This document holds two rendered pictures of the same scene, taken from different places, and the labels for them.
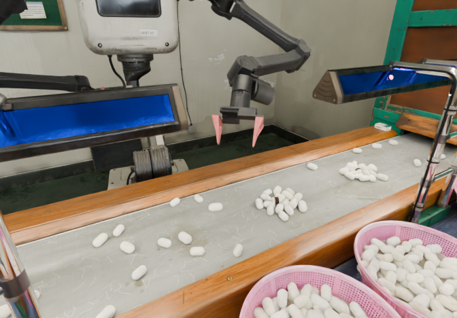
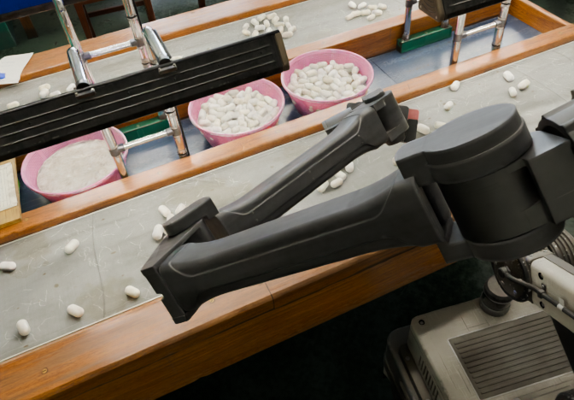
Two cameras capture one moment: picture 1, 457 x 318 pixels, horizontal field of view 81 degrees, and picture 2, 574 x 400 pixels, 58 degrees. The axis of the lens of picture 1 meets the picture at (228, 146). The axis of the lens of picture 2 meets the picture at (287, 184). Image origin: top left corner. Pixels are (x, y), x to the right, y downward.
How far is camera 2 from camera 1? 1.59 m
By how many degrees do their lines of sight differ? 111
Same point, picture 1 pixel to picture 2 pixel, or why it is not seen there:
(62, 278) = not seen: hidden behind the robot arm
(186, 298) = (407, 86)
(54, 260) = (528, 116)
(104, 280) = (472, 105)
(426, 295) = (249, 99)
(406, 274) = (247, 116)
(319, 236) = (302, 122)
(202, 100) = not seen: outside the picture
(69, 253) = not seen: hidden behind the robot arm
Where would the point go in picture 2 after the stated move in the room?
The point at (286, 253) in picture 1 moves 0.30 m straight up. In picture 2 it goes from (335, 110) to (333, 3)
